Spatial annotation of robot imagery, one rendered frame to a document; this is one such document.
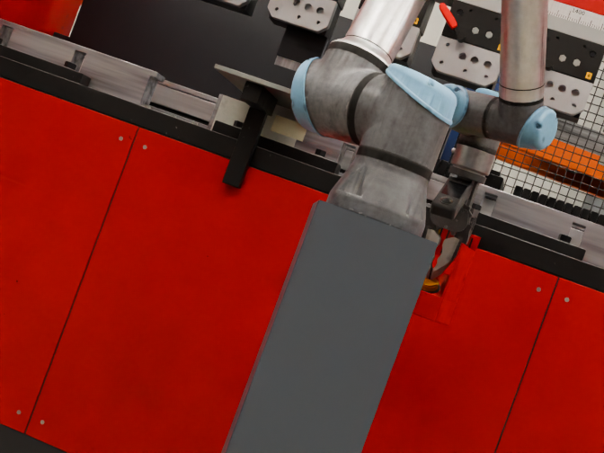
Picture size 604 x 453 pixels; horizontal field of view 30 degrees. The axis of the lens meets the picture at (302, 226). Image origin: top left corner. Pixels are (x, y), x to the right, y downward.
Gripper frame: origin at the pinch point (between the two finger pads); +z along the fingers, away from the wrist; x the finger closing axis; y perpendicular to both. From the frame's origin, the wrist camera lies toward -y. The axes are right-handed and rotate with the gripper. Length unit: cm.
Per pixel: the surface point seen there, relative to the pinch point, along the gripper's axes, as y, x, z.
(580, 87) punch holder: 43, -9, -46
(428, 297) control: -6.3, -2.3, 3.9
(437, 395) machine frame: 25.7, -4.7, 25.4
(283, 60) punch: 39, 57, -32
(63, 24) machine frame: 83, 144, -26
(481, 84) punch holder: 40, 11, -40
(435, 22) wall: 453, 137, -111
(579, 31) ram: 44, -5, -58
